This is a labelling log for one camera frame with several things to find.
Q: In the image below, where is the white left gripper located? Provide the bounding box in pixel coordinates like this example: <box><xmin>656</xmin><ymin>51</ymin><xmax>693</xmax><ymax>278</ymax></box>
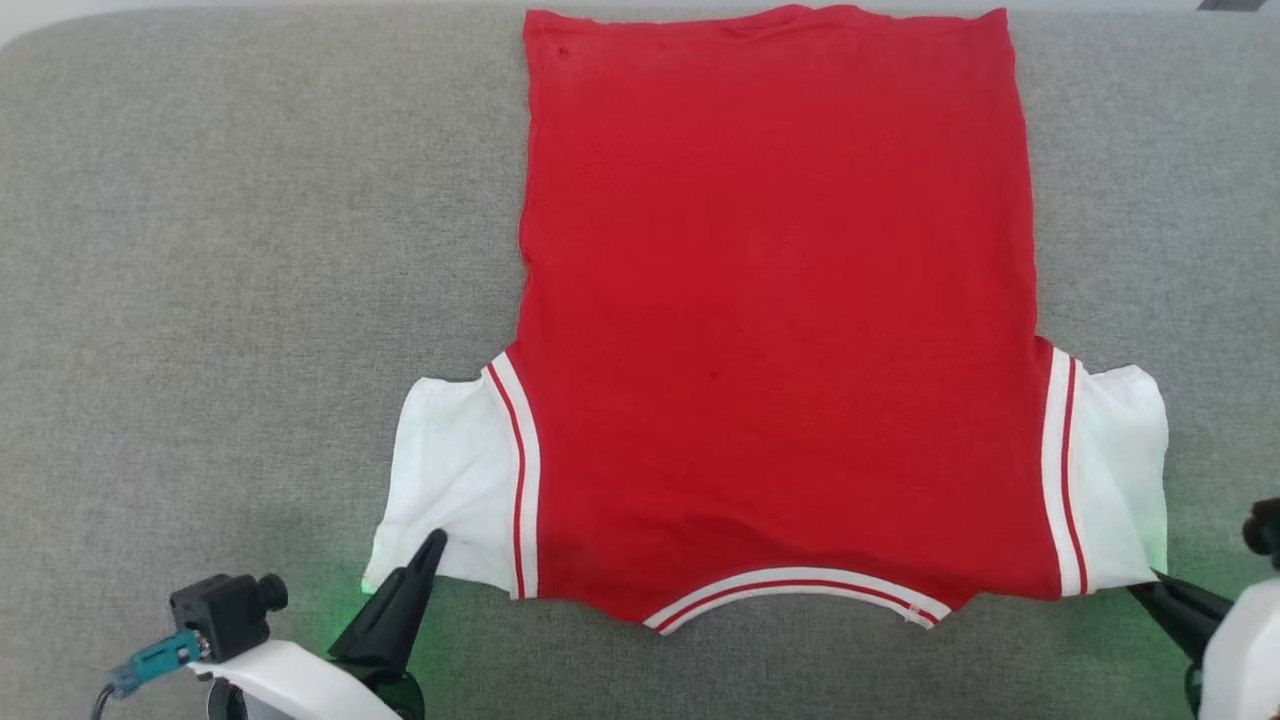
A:
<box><xmin>190</xmin><ymin>529</ymin><xmax>449</xmax><ymax>720</ymax></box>

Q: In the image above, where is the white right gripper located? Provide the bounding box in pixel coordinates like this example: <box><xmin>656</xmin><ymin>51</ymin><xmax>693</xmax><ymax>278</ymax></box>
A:
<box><xmin>1127</xmin><ymin>569</ymin><xmax>1280</xmax><ymax>720</ymax></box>

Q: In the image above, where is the red and white shirt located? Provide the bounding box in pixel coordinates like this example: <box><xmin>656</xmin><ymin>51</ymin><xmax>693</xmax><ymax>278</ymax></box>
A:
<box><xmin>362</xmin><ymin>4</ymin><xmax>1171</xmax><ymax>637</ymax></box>

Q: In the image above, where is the grey fabric sofa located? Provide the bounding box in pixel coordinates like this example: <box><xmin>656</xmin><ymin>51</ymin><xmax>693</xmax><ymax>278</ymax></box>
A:
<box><xmin>0</xmin><ymin>0</ymin><xmax>1280</xmax><ymax>720</ymax></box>

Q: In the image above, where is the teal camera cable connector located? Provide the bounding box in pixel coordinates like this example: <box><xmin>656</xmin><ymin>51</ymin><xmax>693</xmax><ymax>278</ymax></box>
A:
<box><xmin>108</xmin><ymin>630</ymin><xmax>207</xmax><ymax>700</ymax></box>

